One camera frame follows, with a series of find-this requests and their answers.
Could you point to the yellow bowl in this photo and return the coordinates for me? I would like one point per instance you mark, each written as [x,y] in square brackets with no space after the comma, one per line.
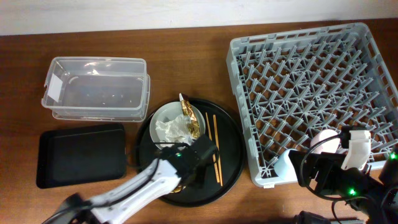
[178,189]

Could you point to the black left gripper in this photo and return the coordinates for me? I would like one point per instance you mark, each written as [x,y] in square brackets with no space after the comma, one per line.
[200,179]

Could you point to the black rectangular tray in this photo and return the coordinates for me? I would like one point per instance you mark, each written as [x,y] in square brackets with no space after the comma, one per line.
[81,155]

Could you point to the grey round plate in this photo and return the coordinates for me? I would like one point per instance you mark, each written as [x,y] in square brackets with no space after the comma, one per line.
[165,113]

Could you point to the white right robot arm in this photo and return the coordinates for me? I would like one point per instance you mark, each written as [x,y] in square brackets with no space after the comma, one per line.
[380,203]

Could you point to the round black tray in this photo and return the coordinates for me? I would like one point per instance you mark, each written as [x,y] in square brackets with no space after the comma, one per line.
[232,155]

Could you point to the wooden chopstick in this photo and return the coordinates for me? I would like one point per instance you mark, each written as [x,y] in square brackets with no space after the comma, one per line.
[214,157]
[218,151]

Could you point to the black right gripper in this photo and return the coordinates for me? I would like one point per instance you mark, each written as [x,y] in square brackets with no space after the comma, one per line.
[330,163]

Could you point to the light blue cup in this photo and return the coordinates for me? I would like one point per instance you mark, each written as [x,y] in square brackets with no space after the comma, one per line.
[284,167]

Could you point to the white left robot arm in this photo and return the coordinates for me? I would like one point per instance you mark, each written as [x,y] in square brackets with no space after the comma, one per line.
[116,206]

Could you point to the clear plastic bin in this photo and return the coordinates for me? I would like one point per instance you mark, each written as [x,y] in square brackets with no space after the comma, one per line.
[97,89]

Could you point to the white tissue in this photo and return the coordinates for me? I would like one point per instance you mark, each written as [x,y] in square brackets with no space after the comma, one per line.
[174,131]

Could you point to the gold brown snack wrapper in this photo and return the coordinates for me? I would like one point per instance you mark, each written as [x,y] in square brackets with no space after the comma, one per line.
[193,125]

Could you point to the grey dishwasher rack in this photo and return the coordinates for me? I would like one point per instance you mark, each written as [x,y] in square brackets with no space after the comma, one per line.
[291,85]

